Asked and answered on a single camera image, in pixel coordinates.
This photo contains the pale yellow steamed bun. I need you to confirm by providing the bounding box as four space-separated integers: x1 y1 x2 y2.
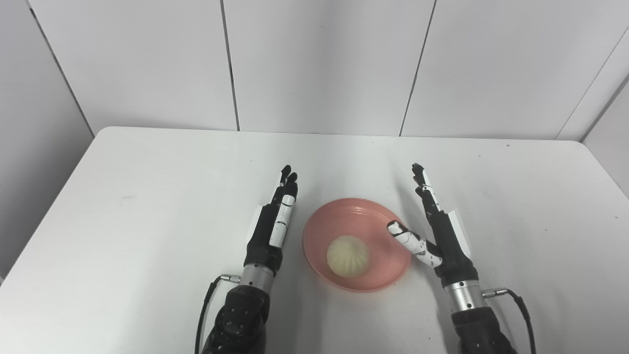
326 235 371 278

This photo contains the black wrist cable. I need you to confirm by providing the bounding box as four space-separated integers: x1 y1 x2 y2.
195 274 240 354
482 288 537 354

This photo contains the pink round plate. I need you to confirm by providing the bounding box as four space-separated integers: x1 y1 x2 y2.
302 198 413 293

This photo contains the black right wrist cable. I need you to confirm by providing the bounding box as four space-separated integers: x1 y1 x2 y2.
482 288 537 354

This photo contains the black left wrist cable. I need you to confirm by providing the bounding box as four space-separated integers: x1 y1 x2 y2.
195 274 240 354

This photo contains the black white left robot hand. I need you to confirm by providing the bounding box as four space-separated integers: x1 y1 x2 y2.
244 165 299 276

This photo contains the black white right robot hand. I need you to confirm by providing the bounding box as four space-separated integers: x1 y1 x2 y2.
387 163 480 288

